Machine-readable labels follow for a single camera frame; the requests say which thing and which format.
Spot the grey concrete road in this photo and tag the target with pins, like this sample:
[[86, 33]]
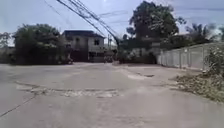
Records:
[[100, 106]]

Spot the two-storey dark-roofed house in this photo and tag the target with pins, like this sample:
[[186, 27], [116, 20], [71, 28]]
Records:
[[83, 43]]

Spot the tall dark tree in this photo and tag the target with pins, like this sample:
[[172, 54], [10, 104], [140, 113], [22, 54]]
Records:
[[153, 20]]

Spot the dark bushes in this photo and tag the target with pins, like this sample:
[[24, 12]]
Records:
[[136, 53]]

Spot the row of trees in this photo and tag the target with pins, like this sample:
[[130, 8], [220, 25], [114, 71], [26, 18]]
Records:
[[200, 33]]

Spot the broad dense green tree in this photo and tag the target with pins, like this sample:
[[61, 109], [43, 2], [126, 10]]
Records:
[[36, 43]]

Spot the pale panel fence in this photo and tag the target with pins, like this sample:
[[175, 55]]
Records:
[[186, 56]]

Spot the verge of dry leaves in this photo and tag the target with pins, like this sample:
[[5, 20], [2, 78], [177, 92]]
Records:
[[203, 85]]

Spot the leafy bush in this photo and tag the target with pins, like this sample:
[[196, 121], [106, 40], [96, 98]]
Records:
[[216, 60]]

